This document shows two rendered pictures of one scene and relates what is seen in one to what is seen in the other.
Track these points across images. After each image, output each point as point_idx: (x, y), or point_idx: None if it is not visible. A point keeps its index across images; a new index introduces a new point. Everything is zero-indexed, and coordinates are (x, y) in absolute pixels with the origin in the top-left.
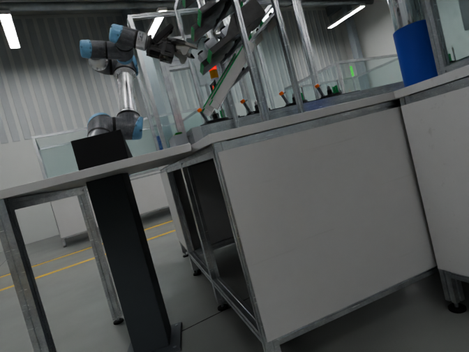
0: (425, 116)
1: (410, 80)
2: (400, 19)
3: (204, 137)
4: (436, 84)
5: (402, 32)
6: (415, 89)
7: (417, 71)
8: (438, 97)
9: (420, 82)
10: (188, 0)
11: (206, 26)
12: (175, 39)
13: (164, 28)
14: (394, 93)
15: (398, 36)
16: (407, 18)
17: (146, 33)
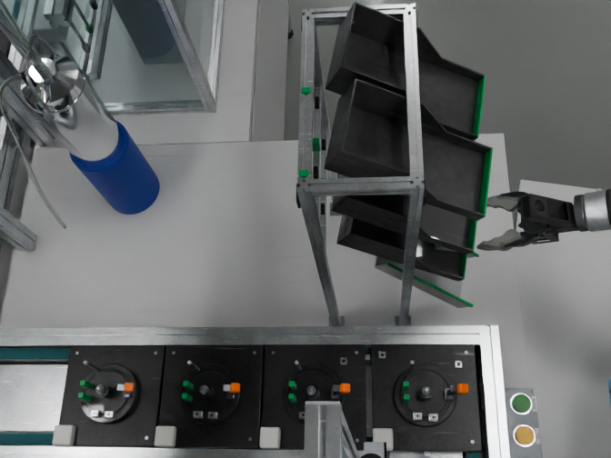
0: (256, 130)
1: (155, 181)
2: (119, 130)
3: (505, 150)
4: (253, 94)
5: (130, 141)
6: (251, 115)
7: (150, 166)
8: (255, 104)
9: (250, 105)
10: (471, 186)
11: (437, 209)
12: (521, 192)
13: (544, 196)
14: (249, 141)
15: (131, 150)
16: (117, 124)
17: (585, 194)
